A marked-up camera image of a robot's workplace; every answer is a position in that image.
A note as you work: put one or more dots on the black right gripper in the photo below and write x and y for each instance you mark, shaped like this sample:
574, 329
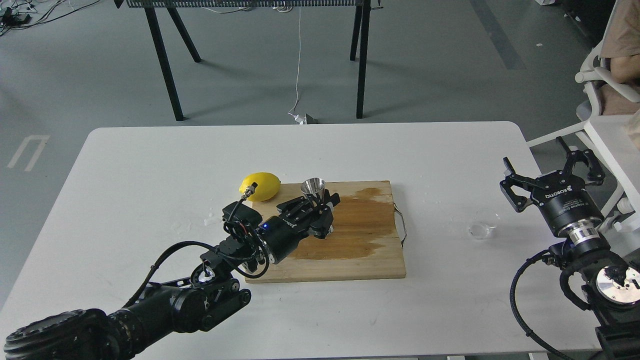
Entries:
567, 202

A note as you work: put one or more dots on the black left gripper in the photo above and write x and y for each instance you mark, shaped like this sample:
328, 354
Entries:
297, 219

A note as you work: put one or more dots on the steel double jigger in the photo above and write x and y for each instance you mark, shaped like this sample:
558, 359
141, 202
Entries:
313, 187

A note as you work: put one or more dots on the small clear glass cup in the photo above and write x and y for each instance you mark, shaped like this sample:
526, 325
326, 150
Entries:
483, 225

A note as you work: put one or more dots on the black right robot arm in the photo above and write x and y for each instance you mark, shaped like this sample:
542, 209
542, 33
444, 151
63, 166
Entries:
592, 276

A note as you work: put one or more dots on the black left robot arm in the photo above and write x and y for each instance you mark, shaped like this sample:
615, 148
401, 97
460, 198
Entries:
199, 302

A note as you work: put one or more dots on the yellow lemon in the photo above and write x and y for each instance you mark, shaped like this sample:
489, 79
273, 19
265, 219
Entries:
268, 185

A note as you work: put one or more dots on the wooden cutting board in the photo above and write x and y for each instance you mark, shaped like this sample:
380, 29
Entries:
364, 244

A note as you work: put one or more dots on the white side table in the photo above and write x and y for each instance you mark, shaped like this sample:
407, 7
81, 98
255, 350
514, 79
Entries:
619, 153

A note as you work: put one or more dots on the white office chair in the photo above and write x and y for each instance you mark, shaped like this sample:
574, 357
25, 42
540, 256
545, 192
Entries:
593, 74

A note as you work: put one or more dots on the person in beige shirt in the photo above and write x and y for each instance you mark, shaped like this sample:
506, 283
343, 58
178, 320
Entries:
621, 46

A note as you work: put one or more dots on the black metal frame table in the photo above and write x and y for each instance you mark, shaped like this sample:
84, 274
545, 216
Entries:
220, 45

